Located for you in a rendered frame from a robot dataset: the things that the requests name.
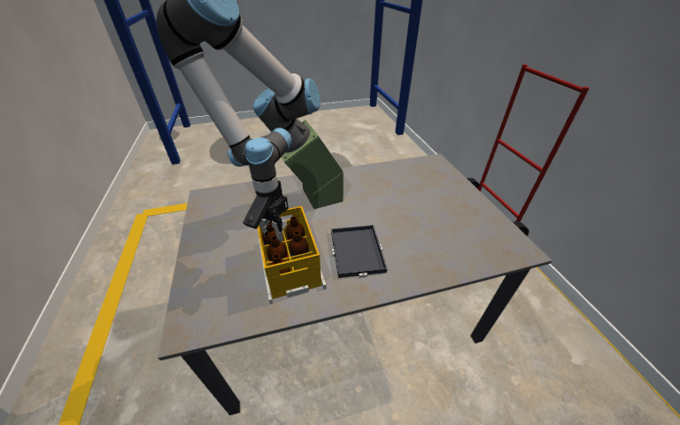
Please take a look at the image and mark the brown glass bottle with beige label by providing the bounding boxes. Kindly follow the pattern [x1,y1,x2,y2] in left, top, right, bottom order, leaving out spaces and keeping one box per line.
[269,253,290,274]

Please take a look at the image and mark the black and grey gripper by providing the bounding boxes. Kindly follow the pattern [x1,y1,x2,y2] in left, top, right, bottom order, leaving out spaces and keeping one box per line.
[255,181,289,242]

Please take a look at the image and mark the yellow crate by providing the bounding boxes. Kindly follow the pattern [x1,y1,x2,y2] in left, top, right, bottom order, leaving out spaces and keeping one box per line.
[258,211,321,299]

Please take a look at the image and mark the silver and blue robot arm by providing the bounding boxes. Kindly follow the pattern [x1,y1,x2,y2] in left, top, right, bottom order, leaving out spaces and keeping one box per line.
[157,0,321,193]

